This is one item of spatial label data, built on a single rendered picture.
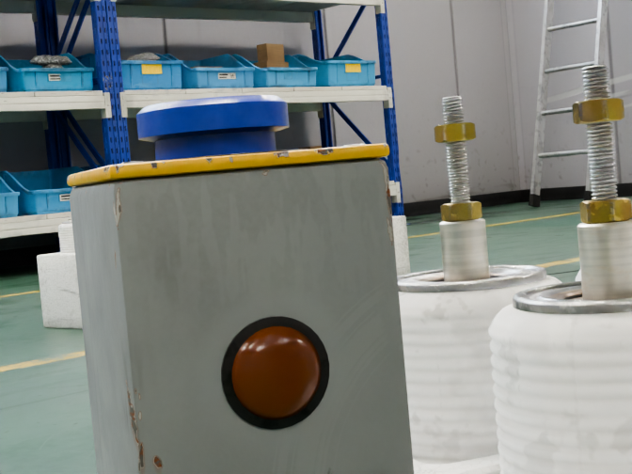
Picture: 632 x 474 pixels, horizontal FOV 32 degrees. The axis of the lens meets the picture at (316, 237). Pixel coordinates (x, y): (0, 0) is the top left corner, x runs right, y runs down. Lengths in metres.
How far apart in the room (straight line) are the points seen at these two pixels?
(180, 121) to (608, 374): 0.19
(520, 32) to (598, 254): 7.91
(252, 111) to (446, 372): 0.25
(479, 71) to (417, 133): 0.80
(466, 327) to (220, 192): 0.25
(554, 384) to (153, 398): 0.19
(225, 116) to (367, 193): 0.04
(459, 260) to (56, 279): 2.27
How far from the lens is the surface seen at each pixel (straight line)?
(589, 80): 0.44
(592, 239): 0.43
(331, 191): 0.27
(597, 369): 0.40
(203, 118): 0.28
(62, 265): 2.74
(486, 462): 0.49
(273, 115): 0.29
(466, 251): 0.53
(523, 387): 0.42
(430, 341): 0.50
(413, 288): 0.52
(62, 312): 2.76
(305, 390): 0.27
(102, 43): 5.24
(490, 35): 8.25
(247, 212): 0.26
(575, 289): 0.46
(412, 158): 7.51
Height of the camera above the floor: 0.31
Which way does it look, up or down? 3 degrees down
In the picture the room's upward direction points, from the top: 5 degrees counter-clockwise
